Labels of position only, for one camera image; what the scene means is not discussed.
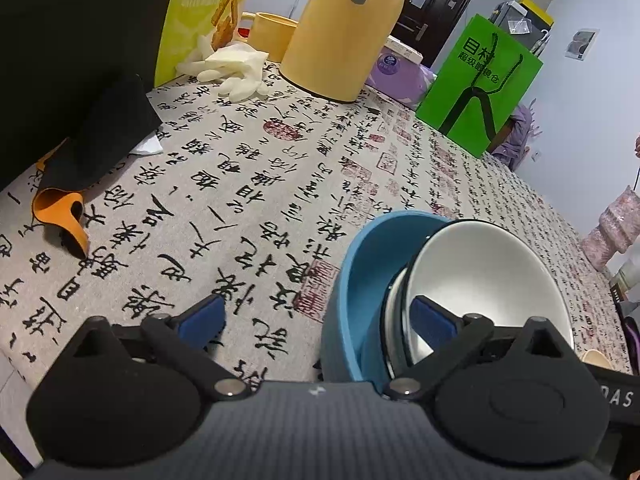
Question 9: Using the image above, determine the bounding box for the dark entrance door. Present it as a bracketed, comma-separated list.
[390, 0, 476, 68]

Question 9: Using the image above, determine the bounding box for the yellow-green paper bag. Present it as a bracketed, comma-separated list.
[154, 0, 261, 88]

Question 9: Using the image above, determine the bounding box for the wooden chair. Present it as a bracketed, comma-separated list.
[490, 125, 511, 157]

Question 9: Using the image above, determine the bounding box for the white flat box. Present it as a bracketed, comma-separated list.
[382, 35, 425, 66]

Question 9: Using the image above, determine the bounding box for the green paper bag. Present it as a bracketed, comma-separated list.
[415, 14, 544, 158]

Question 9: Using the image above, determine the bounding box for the pink ceramic vase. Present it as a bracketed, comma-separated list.
[580, 185, 640, 271]

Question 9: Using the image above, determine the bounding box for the cream round plate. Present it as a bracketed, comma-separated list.
[581, 349, 615, 372]

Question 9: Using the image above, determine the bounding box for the black orange felt pouch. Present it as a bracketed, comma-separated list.
[32, 72, 163, 261]

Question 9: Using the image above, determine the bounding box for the red mug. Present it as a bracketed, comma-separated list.
[236, 11, 257, 43]

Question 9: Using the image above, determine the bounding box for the purple padded jacket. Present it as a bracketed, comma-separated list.
[492, 102, 538, 171]

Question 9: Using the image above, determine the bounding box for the yellow thermos jug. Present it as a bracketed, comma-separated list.
[278, 0, 408, 103]

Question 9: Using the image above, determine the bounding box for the yellow mug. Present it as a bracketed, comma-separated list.
[247, 11, 300, 63]

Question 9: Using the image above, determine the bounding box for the black paper bag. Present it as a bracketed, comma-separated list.
[0, 0, 183, 191]

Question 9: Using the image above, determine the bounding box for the clear glass cup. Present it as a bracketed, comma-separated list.
[612, 262, 640, 292]

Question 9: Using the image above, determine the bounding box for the purple tissue pack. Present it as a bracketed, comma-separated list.
[365, 52, 436, 106]

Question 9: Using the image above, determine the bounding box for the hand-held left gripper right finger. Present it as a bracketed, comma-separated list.
[382, 295, 583, 402]

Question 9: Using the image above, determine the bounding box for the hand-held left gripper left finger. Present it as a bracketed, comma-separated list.
[64, 294, 253, 402]

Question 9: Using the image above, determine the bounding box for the white rubber glove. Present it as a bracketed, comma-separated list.
[197, 45, 272, 102]
[176, 34, 221, 83]

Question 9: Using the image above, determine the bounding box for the yellow box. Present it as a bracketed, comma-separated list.
[517, 0, 556, 28]

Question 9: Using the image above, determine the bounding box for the white paper scrap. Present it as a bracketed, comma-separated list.
[131, 135, 165, 156]

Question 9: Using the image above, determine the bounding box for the grey refrigerator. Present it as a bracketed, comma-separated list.
[490, 0, 553, 57]

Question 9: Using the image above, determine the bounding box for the blue bowl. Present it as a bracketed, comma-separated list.
[320, 211, 451, 391]

